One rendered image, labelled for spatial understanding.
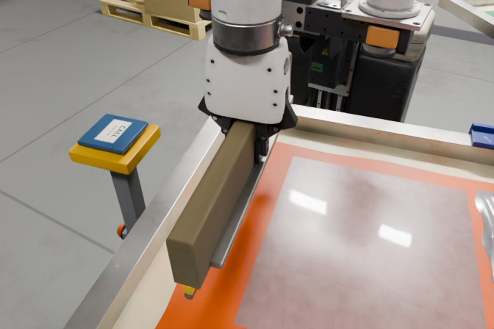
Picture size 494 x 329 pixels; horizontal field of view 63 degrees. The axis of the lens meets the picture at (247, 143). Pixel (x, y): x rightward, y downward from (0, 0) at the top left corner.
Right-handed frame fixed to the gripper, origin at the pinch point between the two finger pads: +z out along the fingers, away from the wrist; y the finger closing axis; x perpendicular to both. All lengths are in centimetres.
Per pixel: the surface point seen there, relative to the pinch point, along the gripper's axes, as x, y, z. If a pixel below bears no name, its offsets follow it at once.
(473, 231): -7.5, -33.9, 14.8
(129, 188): -9.5, 29.5, 26.6
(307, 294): 10.7, -11.8, 14.6
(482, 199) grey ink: -14.9, -35.9, 14.6
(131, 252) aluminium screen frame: 14.0, 11.8, 11.0
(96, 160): -5.1, 31.4, 15.5
